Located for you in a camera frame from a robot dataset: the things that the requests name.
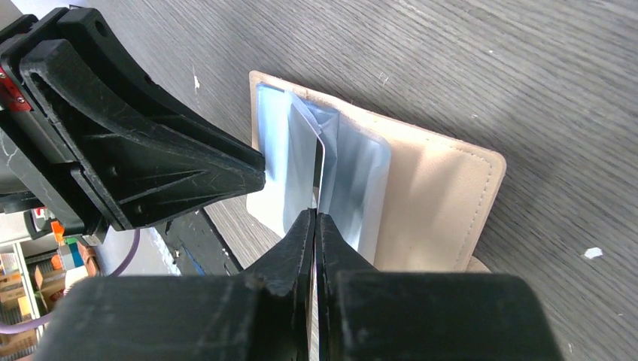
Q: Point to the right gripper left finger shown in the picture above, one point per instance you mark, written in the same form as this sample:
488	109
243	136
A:
261	313

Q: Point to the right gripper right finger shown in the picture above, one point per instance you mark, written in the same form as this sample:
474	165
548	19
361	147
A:
367	314

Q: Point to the black credit card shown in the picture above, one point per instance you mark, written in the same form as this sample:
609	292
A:
315	346

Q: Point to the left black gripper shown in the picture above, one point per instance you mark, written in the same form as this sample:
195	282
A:
141	156

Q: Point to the beige leather card holder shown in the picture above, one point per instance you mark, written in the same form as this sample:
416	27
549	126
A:
405	198

